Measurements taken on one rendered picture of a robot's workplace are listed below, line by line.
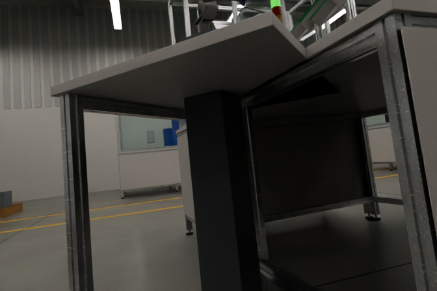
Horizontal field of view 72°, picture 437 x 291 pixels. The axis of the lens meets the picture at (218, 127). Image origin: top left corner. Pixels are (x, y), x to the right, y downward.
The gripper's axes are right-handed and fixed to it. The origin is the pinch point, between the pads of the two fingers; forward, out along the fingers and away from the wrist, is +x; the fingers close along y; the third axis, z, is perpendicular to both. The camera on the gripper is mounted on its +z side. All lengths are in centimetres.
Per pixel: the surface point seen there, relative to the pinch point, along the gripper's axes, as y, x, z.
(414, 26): -68, 44, 1
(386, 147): 341, 80, 452
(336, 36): -55, 41, -6
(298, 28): -16.0, 20.3, 13.9
